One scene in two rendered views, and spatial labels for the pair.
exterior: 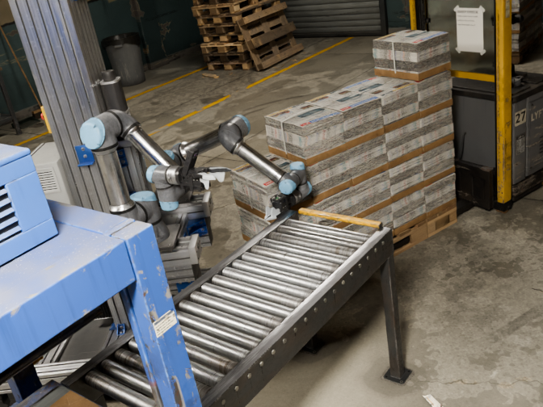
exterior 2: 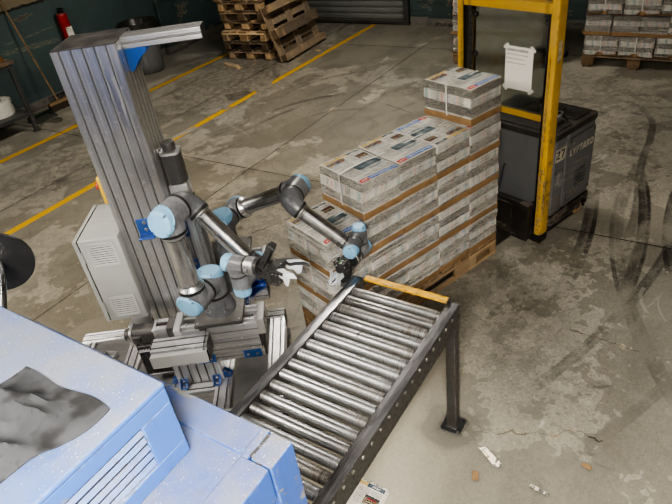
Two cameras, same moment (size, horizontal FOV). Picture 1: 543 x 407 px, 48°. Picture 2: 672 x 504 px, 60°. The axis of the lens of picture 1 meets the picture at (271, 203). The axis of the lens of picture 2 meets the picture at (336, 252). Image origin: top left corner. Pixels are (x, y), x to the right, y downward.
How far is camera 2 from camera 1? 0.61 m
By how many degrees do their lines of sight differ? 10
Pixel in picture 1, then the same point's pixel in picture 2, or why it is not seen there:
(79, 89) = (139, 164)
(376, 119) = (430, 167)
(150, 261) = (289, 475)
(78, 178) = (139, 250)
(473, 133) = (512, 165)
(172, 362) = not seen: outside the picture
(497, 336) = (542, 382)
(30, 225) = (165, 455)
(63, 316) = not seen: outside the picture
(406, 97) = (459, 143)
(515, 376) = (561, 426)
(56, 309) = not seen: outside the picture
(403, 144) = (453, 188)
